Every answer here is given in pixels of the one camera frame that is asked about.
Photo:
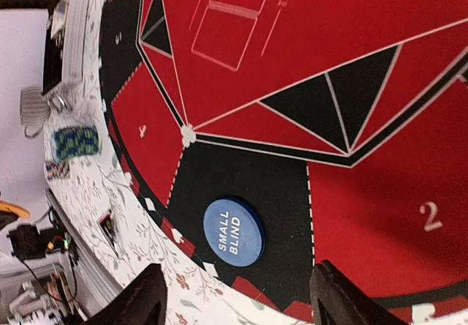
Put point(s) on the black triangular dealer plate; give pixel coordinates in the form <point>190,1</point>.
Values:
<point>105,223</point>

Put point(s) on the front aluminium rail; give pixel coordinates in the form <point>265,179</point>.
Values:
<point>96,286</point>

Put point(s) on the striped ceramic cup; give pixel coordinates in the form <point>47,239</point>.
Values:
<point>34,111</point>

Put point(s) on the aluminium poker case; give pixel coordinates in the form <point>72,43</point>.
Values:
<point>64,40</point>

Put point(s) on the blue green 50 chip stack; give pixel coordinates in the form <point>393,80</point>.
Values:
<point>72,142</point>

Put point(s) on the round red black poker mat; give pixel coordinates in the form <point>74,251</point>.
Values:
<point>342,123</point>

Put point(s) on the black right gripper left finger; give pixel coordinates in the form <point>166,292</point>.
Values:
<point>143,301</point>

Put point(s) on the blue small blind button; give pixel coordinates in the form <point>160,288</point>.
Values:
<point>234,231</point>

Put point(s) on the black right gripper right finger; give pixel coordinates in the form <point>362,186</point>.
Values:
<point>337,300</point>

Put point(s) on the orange big blind button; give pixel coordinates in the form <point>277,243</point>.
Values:
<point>21,212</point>

